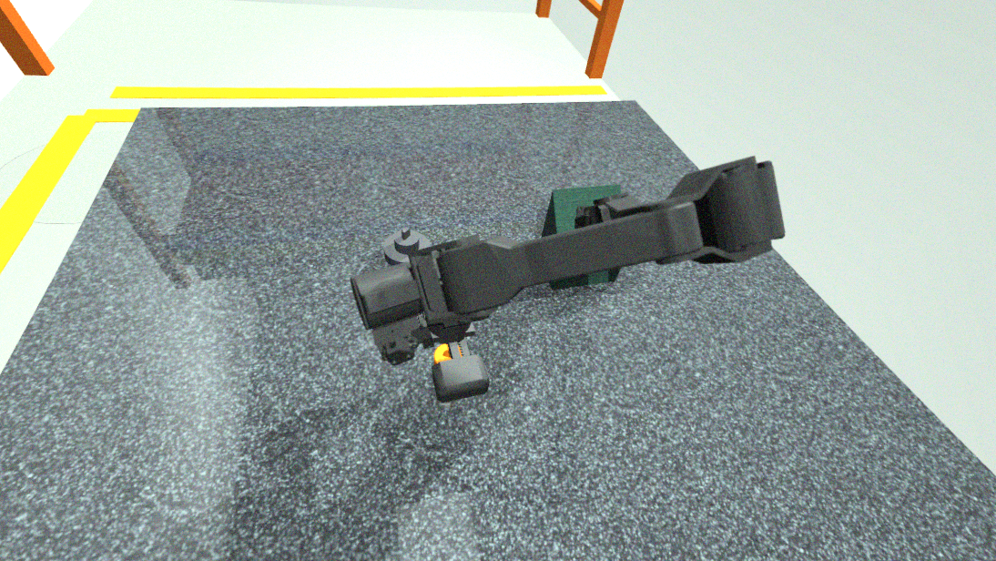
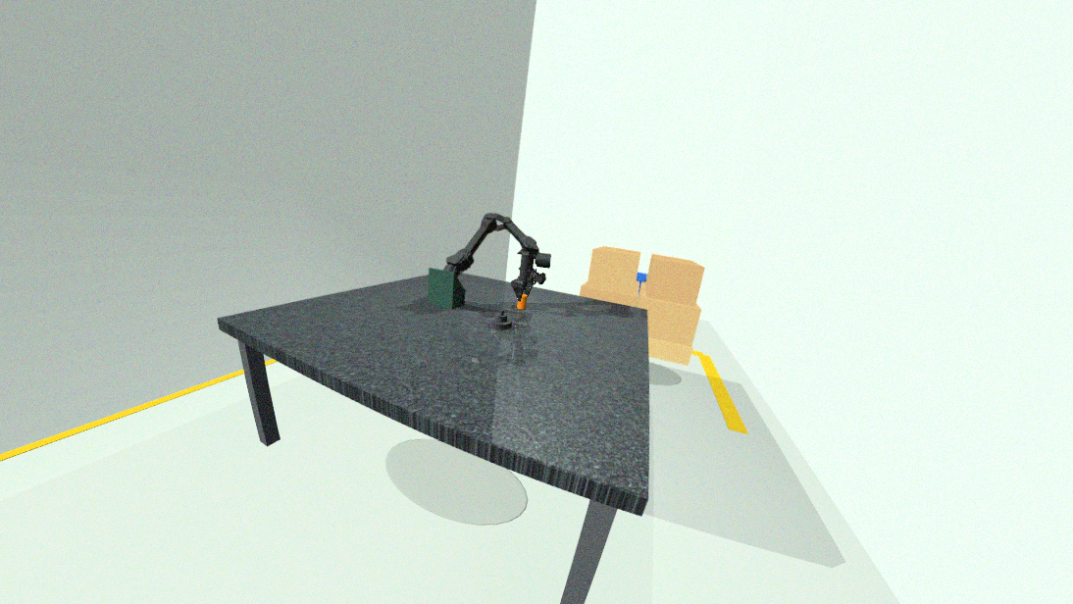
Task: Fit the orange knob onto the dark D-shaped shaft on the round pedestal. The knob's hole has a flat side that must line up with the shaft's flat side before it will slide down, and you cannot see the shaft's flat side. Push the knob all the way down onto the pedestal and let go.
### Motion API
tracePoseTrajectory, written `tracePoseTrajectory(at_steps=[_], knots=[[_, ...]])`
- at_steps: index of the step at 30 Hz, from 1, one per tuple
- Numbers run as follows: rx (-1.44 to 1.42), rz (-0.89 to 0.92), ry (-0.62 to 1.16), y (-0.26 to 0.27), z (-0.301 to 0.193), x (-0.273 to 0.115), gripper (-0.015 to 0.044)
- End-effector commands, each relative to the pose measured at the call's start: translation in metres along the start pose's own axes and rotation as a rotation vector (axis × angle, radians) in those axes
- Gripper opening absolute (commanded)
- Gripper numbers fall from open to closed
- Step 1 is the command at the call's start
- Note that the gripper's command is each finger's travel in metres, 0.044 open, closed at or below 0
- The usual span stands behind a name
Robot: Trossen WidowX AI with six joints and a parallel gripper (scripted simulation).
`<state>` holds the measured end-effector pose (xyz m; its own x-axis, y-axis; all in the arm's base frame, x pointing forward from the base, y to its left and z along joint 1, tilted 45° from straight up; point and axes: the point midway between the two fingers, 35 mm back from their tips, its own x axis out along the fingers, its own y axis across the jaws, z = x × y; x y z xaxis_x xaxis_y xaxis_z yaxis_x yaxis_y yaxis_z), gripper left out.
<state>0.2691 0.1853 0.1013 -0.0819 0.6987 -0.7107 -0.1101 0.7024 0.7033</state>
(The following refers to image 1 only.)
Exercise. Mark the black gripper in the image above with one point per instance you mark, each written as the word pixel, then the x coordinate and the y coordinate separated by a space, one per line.
pixel 459 377

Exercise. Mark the orange knob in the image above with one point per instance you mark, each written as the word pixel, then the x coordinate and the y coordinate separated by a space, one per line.
pixel 442 353

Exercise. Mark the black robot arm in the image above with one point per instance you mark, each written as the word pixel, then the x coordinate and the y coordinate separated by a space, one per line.
pixel 728 213

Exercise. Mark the grey round pedestal with short shaft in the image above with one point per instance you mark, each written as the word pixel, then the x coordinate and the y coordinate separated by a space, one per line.
pixel 398 244

